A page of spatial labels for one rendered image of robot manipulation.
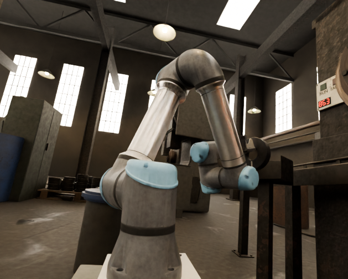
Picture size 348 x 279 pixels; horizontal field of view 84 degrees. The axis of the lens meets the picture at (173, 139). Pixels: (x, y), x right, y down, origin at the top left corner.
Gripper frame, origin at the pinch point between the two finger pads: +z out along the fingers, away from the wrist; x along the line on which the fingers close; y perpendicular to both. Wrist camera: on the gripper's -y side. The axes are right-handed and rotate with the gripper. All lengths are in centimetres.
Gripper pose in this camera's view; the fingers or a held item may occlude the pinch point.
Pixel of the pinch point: (253, 149)
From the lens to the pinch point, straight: 98.2
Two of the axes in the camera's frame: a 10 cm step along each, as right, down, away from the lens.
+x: -5.4, 1.1, 8.3
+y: -1.1, -9.9, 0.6
